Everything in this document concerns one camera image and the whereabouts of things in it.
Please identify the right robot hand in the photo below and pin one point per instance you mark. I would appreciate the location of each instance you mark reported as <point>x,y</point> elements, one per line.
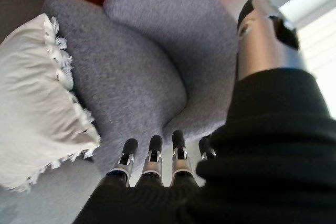
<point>262,155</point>

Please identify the cream fringed cushion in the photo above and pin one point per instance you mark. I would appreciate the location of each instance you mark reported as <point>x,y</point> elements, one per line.
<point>34,98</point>

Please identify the white window blind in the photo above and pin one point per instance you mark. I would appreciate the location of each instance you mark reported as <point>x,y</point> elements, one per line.
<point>320,37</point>

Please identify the grey fabric armchair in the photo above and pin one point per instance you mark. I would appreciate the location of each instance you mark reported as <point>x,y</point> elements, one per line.
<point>131,64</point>

